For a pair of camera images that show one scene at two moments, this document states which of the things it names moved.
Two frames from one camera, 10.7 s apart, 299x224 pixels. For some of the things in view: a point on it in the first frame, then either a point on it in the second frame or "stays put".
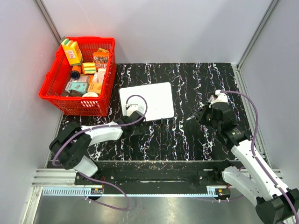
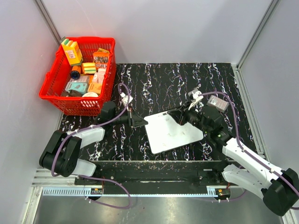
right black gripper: (205, 109) to (180, 116)
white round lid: (90, 94) stays put
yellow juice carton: (73, 51) stays put
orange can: (75, 73) stays put
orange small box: (95, 87) stays put
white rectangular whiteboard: (159, 97) to (165, 133)
